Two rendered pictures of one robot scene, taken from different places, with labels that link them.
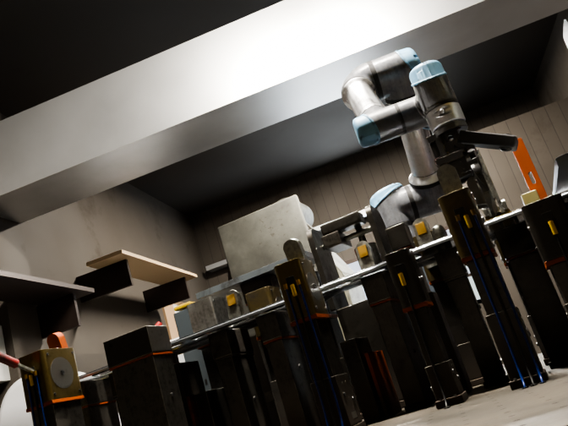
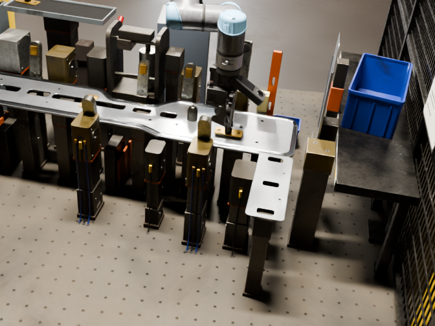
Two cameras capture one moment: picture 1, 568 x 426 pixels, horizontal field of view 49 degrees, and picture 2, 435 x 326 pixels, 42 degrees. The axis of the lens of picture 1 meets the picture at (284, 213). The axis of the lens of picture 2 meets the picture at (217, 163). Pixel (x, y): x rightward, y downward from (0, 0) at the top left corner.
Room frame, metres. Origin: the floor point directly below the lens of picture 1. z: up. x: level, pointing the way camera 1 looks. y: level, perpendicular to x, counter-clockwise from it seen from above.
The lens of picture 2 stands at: (-0.19, -0.12, 1.91)
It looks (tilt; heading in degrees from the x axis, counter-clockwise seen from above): 35 degrees down; 349
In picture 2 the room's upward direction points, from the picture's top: 6 degrees clockwise
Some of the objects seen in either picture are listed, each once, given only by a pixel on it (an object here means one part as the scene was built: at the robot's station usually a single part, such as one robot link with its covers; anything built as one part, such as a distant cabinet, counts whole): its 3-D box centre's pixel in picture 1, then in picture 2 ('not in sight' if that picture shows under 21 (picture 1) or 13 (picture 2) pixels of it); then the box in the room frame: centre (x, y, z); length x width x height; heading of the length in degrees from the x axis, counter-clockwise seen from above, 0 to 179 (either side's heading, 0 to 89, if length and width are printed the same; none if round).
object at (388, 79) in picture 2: not in sight; (377, 94); (1.34, -0.90, 1.09); 0.30 x 0.17 x 0.13; 152
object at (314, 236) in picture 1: (373, 308); (138, 92); (1.61, -0.14, 0.94); 0.18 x 0.13 x 0.49; 72
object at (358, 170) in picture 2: not in sight; (371, 113); (1.35, -0.90, 1.01); 0.90 x 0.22 x 0.03; 162
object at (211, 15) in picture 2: (423, 110); (224, 19); (1.36, -0.38, 1.32); 0.11 x 0.11 x 0.08; 84
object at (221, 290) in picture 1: (259, 277); (60, 8); (1.83, 0.13, 1.16); 0.37 x 0.14 x 0.02; 72
